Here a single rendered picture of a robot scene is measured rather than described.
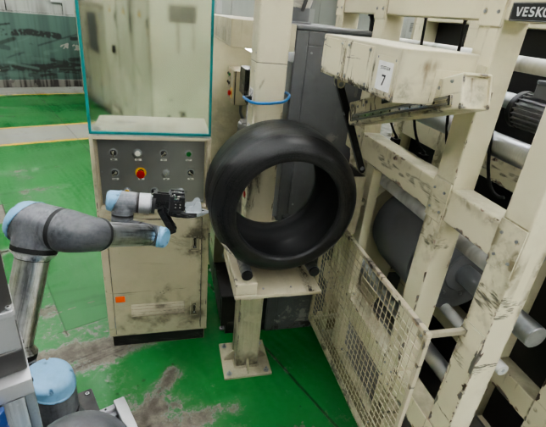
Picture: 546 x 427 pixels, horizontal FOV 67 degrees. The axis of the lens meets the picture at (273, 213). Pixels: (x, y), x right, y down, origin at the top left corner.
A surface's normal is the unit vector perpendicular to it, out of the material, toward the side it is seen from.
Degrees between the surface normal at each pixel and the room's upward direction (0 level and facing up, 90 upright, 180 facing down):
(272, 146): 45
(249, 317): 90
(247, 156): 55
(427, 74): 90
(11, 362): 90
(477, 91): 72
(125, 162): 90
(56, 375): 8
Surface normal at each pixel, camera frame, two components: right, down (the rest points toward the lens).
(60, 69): 0.59, 0.40
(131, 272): 0.23, 0.44
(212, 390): 0.09, -0.90
